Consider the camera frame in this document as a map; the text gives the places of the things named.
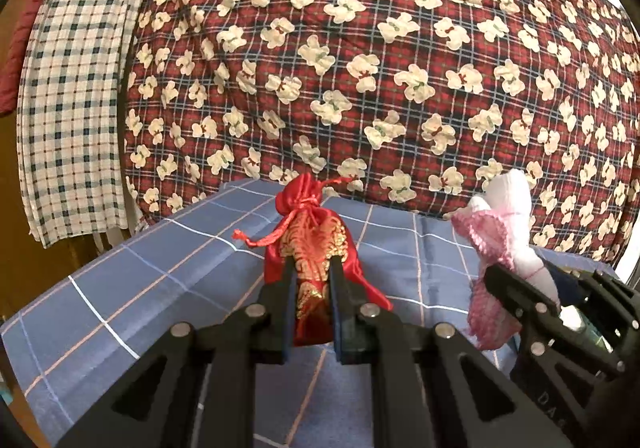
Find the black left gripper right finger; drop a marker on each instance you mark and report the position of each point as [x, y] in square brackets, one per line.
[430, 387]

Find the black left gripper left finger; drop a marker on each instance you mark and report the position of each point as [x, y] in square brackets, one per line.
[195, 387]

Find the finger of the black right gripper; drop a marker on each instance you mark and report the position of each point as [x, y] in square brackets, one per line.
[601, 300]
[541, 322]

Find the pink white knitted sock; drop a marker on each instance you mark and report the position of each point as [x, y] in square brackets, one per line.
[496, 223]

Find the red gold drawstring pouch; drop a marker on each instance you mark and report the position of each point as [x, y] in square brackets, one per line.
[311, 235]

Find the blue plaid tablecloth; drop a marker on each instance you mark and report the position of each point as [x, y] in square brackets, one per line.
[73, 342]

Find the red plaid bear blanket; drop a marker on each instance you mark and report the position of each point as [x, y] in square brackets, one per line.
[417, 103]

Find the cream green checked cloth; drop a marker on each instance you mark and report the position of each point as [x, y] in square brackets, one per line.
[67, 118]

